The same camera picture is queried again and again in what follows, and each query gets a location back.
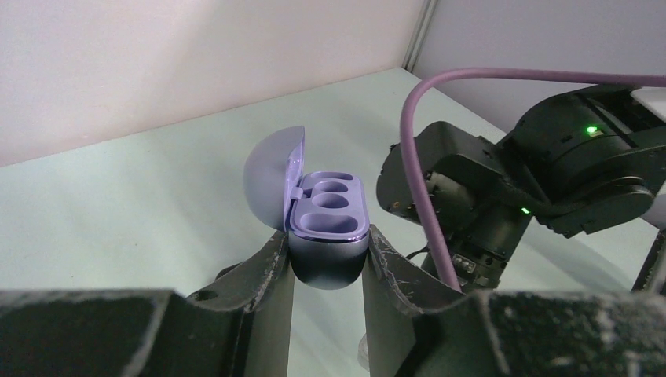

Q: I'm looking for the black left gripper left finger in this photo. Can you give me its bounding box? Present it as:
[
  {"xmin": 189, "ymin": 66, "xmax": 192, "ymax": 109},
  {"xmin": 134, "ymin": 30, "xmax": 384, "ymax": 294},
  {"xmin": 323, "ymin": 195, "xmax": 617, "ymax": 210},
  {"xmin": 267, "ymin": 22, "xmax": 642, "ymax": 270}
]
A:
[{"xmin": 1, "ymin": 232, "xmax": 295, "ymax": 376}]

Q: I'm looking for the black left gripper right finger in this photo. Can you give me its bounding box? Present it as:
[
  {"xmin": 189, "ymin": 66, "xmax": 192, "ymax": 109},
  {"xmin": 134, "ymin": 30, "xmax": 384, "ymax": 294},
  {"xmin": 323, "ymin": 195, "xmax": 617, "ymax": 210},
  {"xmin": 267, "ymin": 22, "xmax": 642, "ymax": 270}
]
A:
[{"xmin": 362, "ymin": 227, "xmax": 665, "ymax": 376}]

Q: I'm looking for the purple earbud charging case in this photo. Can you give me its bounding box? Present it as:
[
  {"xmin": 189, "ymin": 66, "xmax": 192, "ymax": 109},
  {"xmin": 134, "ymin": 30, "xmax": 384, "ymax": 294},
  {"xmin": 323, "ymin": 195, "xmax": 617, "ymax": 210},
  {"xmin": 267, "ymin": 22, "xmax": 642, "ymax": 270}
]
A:
[{"xmin": 243, "ymin": 126, "xmax": 371, "ymax": 290}]

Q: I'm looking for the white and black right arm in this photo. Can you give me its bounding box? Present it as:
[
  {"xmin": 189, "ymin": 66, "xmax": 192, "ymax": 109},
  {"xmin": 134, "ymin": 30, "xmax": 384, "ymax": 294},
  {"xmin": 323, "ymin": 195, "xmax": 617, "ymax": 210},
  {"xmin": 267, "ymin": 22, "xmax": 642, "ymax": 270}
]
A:
[{"xmin": 415, "ymin": 85, "xmax": 665, "ymax": 292}]

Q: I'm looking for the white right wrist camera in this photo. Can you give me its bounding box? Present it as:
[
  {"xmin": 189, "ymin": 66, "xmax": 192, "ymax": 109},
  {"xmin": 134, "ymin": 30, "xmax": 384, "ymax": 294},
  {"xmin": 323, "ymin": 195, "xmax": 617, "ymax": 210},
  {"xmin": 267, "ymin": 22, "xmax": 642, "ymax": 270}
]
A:
[{"xmin": 357, "ymin": 334, "xmax": 370, "ymax": 372}]

